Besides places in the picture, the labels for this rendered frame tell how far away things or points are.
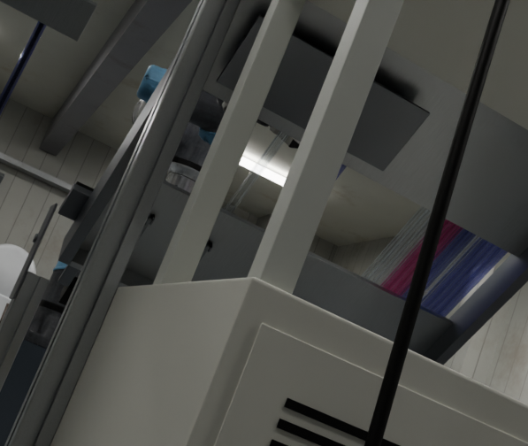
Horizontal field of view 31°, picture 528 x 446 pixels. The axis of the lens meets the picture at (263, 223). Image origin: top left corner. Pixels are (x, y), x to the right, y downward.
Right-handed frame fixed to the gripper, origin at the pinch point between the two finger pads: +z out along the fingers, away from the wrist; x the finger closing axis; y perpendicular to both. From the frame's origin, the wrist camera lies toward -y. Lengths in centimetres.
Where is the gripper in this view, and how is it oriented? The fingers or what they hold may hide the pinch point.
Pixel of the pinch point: (261, 132)
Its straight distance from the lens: 161.2
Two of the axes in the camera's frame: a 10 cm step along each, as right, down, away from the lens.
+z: 1.3, 4.1, -9.0
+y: 5.1, -8.1, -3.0
